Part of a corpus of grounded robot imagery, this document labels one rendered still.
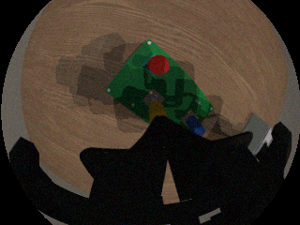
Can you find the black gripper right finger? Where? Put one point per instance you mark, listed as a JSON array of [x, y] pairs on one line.
[[191, 155]]

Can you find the green circuit board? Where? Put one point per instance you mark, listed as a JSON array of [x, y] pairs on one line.
[[151, 83]]

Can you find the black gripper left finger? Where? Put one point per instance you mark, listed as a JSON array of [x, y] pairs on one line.
[[145, 160]]

